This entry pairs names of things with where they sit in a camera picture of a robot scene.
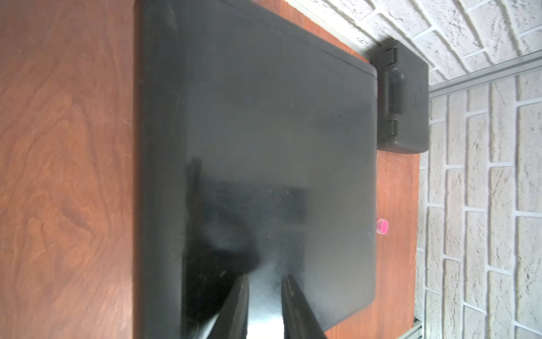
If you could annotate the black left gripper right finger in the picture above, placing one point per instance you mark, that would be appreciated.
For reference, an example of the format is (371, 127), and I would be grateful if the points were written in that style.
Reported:
(298, 317)

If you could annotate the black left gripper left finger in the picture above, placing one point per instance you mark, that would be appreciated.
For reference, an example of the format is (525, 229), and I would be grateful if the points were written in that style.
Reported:
(232, 320)

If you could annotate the black drawer cabinet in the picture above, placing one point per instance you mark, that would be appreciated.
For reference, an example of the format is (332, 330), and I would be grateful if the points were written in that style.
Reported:
(258, 162)

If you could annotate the pink paint can near hammer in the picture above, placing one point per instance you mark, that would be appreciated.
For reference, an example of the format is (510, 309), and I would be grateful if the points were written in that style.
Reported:
(382, 226)

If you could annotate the black tool case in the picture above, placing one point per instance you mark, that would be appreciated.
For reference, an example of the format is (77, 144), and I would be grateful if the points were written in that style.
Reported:
(403, 99)

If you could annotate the aluminium frame post right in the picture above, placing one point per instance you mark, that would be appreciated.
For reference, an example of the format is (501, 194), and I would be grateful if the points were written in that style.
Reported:
(497, 72)

